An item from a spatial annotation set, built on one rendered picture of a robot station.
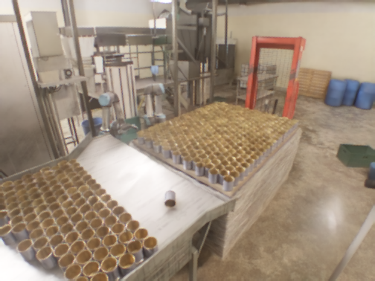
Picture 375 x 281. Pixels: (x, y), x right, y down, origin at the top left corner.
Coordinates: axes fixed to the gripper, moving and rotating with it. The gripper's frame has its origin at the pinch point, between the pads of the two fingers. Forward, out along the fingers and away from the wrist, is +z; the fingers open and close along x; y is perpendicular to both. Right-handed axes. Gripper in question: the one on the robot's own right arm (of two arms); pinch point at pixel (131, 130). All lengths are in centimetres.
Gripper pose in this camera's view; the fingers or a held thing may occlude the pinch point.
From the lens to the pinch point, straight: 211.1
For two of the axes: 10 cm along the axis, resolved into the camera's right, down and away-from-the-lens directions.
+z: 7.7, 2.8, -5.7
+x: -6.3, 3.7, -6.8
